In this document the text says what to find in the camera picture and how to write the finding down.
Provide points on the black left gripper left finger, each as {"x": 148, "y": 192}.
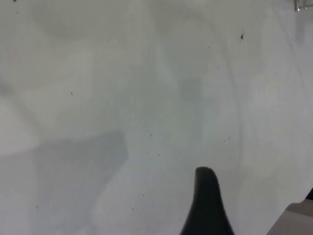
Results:
{"x": 207, "y": 208}

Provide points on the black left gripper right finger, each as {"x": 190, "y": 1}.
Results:
{"x": 296, "y": 220}

